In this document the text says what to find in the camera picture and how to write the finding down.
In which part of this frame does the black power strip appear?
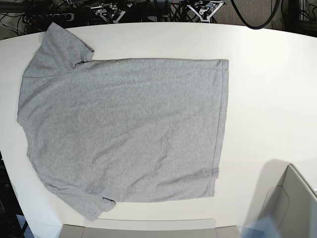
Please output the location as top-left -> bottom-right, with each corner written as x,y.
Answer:
39,13 -> 75,22

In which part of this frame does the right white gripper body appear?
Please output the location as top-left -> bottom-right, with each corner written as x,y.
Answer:
90,3 -> 125,24

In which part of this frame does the black cable bundle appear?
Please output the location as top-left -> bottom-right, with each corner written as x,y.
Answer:
163,0 -> 199,23

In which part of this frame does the grey bin at right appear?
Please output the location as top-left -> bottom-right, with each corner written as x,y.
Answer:
258,164 -> 317,238

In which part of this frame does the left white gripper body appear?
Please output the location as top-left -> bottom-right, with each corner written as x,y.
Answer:
185,0 -> 227,23

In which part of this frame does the grey T-shirt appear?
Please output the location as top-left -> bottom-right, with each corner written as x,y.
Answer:
17,23 -> 229,221

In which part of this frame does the thick black hose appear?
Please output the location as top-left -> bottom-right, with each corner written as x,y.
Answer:
231,0 -> 278,29

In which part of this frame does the blue translucent object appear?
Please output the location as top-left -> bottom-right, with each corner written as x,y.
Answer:
238,216 -> 281,238

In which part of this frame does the grey bin at bottom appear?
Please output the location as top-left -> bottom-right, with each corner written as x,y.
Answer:
59,219 -> 241,238

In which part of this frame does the grey bin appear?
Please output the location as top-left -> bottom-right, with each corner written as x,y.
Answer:
258,164 -> 317,238
59,219 -> 241,238

